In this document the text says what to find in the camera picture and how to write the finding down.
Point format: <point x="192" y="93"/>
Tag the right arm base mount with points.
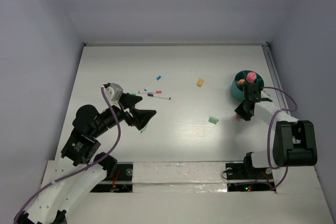
<point x="243" y="177"/>

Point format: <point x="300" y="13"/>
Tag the orange highlighter cap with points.
<point x="240" y="82"/>

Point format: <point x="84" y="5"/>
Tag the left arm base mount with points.
<point x="118" y="179"/>

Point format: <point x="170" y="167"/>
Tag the pink cap in container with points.
<point x="251" y="77"/>

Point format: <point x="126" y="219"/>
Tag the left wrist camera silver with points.
<point x="113" y="92"/>

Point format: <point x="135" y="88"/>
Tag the purple banded white marker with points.
<point x="158" y="96"/>

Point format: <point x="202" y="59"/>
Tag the yellow orange cap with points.
<point x="200" y="82"/>

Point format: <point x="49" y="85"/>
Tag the pink capped white marker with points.
<point x="150" y="92"/>

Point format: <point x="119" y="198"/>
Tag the blue capped white marker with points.
<point x="152" y="83"/>

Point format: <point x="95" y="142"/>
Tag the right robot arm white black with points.
<point x="290" y="142"/>

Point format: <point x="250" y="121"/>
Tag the teal round divided container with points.
<point x="237" y="89"/>

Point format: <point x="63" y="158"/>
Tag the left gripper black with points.
<point x="140" y="116"/>

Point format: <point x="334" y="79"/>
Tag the green highlighter clear body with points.
<point x="144" y="130"/>

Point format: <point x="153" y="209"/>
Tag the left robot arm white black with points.
<point x="81" y="167"/>

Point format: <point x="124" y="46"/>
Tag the silver foil tape strip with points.
<point x="178" y="177"/>

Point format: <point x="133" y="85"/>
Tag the green cap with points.
<point x="213" y="120"/>

